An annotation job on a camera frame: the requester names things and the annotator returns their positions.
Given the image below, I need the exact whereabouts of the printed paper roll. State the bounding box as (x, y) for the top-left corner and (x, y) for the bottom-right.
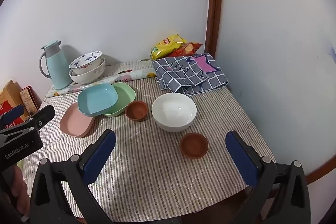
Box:
(46, 68), (156, 98)

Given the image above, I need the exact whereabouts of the cardboard box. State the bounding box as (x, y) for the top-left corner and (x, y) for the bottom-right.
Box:
(0, 80), (24, 110)

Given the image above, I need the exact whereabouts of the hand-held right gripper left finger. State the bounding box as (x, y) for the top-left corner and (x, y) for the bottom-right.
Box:
(29, 130), (116, 224)

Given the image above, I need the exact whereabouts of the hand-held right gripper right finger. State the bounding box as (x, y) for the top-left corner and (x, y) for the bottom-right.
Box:
(225, 131), (311, 224)

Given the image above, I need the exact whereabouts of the green square plate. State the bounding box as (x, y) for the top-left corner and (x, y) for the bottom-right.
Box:
(103, 82), (136, 117)

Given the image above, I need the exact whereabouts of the pink square plate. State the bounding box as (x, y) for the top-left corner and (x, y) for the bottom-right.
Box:
(59, 103), (95, 138)

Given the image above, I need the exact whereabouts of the white bowl with grey scrolls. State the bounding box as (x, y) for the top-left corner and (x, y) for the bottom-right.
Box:
(69, 57), (106, 84)

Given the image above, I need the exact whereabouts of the grey checked folded cloth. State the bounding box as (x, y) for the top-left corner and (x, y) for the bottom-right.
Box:
(153, 53), (228, 96)

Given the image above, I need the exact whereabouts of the large plain white bowl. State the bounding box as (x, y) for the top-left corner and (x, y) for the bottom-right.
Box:
(151, 93), (197, 133)

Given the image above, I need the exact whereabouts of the yellow chip bag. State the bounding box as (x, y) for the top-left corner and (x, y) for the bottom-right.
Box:
(150, 34), (183, 60)

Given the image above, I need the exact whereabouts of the red package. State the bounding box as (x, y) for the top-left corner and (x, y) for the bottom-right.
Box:
(0, 101), (17, 130)

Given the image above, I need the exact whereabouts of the striped quilt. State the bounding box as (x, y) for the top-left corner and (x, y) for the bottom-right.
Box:
(22, 60), (277, 223)

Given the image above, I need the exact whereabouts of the brown wooden door frame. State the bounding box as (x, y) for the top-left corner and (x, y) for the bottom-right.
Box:
(205, 0), (223, 61)

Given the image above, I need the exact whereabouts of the white bowl with colourful print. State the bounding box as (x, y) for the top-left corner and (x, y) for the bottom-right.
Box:
(69, 51), (103, 75)

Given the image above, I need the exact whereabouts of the red chip bag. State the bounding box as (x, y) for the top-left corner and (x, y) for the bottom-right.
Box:
(168, 42), (203, 57)

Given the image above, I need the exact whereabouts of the printed paper sheet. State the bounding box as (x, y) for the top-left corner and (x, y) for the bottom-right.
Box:
(105, 59), (155, 75)

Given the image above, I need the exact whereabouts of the blue square plate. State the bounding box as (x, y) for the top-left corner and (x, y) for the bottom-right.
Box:
(78, 83), (118, 117)

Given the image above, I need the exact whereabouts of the small brown bowl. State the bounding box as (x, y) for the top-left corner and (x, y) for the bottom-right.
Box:
(180, 133), (209, 160)
(125, 101), (148, 122)

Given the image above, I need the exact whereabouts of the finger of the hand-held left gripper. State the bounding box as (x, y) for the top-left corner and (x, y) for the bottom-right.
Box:
(25, 105), (55, 135)
(0, 104), (25, 128)

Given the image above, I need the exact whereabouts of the light blue thermos jug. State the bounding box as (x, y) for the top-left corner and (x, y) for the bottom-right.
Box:
(39, 41), (74, 90)

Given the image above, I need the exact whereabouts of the small patterned box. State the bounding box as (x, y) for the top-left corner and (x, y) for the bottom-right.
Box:
(20, 86), (40, 119)

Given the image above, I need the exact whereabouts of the brown baseboard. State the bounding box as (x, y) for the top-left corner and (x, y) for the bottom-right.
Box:
(306, 153), (334, 185)

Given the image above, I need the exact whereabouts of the person's left hand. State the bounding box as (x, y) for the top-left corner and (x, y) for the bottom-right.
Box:
(8, 165), (31, 222)

